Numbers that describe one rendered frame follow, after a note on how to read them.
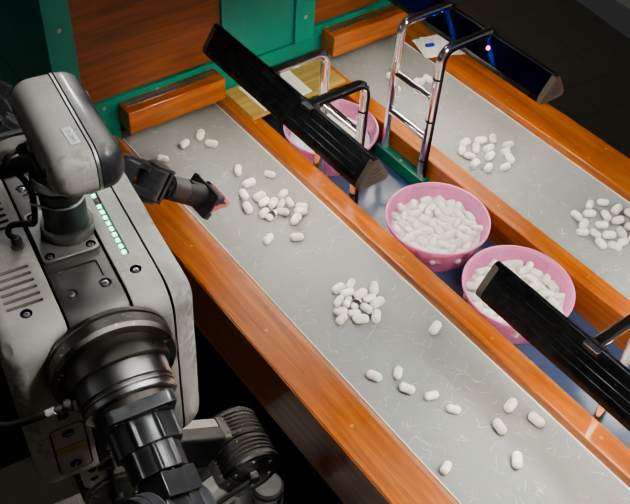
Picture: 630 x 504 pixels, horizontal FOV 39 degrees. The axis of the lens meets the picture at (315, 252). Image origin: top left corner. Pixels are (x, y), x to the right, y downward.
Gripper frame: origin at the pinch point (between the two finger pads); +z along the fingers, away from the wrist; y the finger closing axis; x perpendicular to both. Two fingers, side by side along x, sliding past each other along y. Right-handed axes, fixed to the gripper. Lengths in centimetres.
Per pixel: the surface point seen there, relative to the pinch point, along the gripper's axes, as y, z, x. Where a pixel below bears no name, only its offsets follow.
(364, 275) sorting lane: -28.9, 23.0, -4.5
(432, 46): 33, 81, -56
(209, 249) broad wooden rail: -3.2, 0.8, 11.3
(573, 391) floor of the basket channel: -79, 43, -14
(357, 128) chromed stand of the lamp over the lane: -6.5, 17.4, -31.1
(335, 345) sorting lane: -41.7, 8.6, 7.5
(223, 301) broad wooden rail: -18.9, -4.0, 15.2
